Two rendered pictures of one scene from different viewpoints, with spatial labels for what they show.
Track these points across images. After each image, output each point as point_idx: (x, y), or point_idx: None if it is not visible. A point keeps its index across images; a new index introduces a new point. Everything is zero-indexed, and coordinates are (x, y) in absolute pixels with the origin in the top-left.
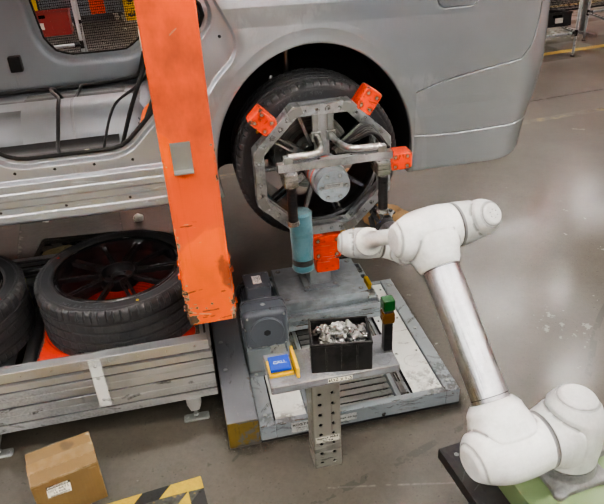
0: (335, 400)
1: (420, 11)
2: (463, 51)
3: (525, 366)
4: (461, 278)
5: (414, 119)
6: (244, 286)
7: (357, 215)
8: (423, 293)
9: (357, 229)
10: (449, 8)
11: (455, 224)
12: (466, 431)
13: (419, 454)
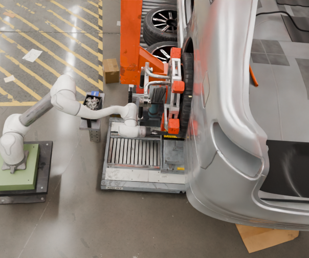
0: None
1: (200, 81)
2: (197, 124)
3: (111, 229)
4: (46, 99)
5: (188, 126)
6: None
7: (164, 125)
8: (186, 210)
9: (130, 106)
10: (201, 95)
11: (57, 89)
12: (85, 185)
13: (82, 165)
